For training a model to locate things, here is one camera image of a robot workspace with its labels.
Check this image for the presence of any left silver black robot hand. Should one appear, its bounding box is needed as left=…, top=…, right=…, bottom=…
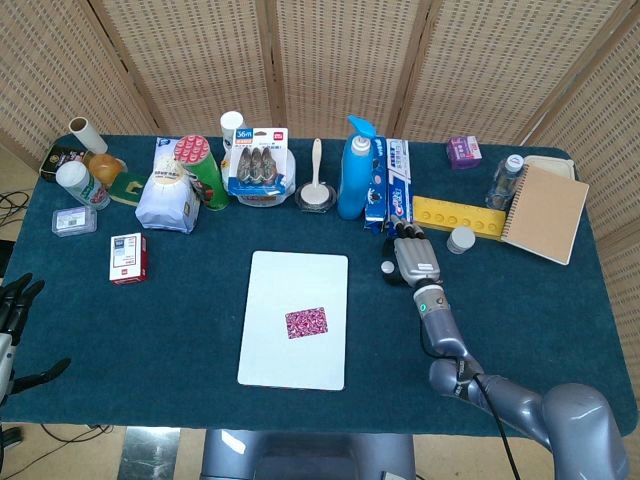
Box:
left=0, top=272, right=72, bottom=406

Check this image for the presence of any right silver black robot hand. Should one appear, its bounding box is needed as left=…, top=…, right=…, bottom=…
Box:
left=380, top=215, right=444, bottom=290

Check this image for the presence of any pink patterned card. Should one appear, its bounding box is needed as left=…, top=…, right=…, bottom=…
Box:
left=284, top=306, right=330, bottom=341

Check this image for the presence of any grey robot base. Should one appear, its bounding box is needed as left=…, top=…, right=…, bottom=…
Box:
left=199, top=428, right=417, bottom=480

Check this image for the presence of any white rectangular board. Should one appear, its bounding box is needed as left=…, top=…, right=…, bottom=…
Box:
left=236, top=250, right=350, bottom=392

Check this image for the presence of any white jar grey lid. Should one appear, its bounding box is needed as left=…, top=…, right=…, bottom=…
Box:
left=446, top=226, right=477, bottom=256

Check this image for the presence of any yellow block with holes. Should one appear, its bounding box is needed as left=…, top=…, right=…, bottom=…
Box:
left=410, top=195, right=508, bottom=242

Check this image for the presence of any Crest toothpaste box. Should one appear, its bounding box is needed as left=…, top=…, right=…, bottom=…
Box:
left=383, top=138, right=414, bottom=237

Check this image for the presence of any blue Oreo box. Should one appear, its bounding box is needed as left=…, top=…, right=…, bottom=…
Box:
left=363, top=135, right=390, bottom=236

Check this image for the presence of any blue plastic bottle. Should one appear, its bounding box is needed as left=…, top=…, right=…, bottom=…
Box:
left=337, top=115, right=377, bottom=221

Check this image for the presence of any clear water bottle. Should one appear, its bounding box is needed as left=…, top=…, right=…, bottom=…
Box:
left=484, top=153, right=526, bottom=211

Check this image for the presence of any purple small box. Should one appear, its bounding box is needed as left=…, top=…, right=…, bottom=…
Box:
left=446, top=135, right=484, bottom=170

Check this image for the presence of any kraft spiral notebook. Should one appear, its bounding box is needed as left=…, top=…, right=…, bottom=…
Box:
left=500, top=163, right=591, bottom=266

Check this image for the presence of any clear box purple label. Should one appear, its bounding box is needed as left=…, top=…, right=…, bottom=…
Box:
left=51, top=205, right=99, bottom=238

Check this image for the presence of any red white card box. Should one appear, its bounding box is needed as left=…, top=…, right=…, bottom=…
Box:
left=108, top=232, right=149, bottom=286

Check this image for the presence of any beige lunch container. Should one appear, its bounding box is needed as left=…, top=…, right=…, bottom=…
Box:
left=519, top=154, right=576, bottom=181

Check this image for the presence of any teal table cloth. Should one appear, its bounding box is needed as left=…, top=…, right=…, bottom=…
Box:
left=0, top=133, right=640, bottom=439

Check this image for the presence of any metal table leg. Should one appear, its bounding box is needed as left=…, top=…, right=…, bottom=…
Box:
left=122, top=427, right=181, bottom=480

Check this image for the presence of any white pill bottle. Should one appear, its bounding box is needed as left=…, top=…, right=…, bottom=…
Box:
left=55, top=160, right=111, bottom=211

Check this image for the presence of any binder clips package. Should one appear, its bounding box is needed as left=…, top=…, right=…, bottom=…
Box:
left=227, top=126, right=291, bottom=197

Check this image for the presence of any black tin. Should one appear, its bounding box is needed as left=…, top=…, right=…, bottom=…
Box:
left=38, top=144, right=89, bottom=184

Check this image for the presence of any green yellow sponge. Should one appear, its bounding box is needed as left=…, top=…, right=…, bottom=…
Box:
left=108, top=171, right=150, bottom=207

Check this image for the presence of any orange translucent bottle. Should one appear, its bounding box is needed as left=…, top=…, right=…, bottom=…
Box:
left=82, top=152, right=127, bottom=189

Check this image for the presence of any white paper bag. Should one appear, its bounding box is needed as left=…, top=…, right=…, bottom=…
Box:
left=134, top=137, right=201, bottom=235

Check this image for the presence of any woven folding screen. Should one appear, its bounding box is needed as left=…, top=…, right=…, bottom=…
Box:
left=0, top=0, right=640, bottom=361

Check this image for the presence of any green Pringles can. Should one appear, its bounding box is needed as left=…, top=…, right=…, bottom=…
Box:
left=177, top=133, right=231, bottom=213

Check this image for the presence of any cardboard tube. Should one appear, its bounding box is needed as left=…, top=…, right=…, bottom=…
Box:
left=68, top=116, right=109, bottom=155

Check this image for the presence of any white paper cup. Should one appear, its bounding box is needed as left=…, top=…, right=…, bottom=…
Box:
left=219, top=111, right=248, bottom=151

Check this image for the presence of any black floor cable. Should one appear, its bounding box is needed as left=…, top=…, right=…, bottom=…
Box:
left=0, top=191, right=32, bottom=227

